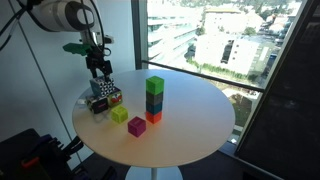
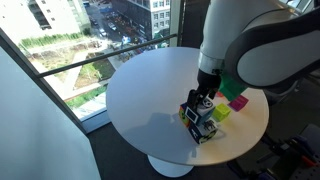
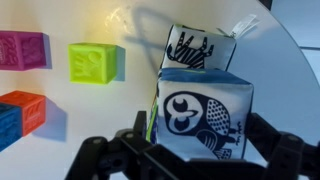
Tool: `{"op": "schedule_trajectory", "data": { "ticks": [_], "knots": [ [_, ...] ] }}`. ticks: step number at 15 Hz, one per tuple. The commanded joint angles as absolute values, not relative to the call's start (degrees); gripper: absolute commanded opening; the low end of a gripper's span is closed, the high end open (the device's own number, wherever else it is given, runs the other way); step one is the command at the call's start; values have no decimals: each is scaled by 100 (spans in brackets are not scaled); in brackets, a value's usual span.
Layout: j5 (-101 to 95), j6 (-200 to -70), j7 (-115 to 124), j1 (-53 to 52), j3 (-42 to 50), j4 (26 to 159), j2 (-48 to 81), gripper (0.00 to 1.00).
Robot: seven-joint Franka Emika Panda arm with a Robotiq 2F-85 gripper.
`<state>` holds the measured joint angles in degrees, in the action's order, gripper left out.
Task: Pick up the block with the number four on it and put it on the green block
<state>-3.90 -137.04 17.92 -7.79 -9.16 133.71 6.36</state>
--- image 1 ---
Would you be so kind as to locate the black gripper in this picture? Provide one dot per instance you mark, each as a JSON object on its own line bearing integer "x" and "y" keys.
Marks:
{"x": 96, "y": 61}

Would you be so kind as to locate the yellow-green block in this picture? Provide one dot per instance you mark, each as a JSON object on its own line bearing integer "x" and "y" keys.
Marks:
{"x": 119, "y": 114}

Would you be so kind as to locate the green block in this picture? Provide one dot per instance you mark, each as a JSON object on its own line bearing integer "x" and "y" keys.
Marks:
{"x": 154, "y": 85}

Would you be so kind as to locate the blue block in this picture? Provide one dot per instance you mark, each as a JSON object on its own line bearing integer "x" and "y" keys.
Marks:
{"x": 154, "y": 108}

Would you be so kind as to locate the magenta block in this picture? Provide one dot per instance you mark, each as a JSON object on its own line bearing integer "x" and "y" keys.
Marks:
{"x": 136, "y": 126}

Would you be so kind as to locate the orange block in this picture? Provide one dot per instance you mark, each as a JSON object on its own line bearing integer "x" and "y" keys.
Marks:
{"x": 153, "y": 117}

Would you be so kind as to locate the colourful soft cube red flower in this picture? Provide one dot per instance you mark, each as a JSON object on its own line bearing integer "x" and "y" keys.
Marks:
{"x": 115, "y": 98}

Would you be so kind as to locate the black soft cube with zebra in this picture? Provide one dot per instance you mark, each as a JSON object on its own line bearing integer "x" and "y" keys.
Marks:
{"x": 97, "y": 105}

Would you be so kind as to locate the grey window mullion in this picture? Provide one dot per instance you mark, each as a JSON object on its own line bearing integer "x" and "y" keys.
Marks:
{"x": 139, "y": 33}

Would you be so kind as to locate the black window railing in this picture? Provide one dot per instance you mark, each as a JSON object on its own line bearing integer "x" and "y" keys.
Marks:
{"x": 203, "y": 76}

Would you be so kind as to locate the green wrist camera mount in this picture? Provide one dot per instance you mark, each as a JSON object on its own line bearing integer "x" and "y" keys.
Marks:
{"x": 77, "y": 48}

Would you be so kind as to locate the white table pedestal base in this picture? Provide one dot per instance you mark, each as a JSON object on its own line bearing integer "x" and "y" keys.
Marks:
{"x": 153, "y": 173}

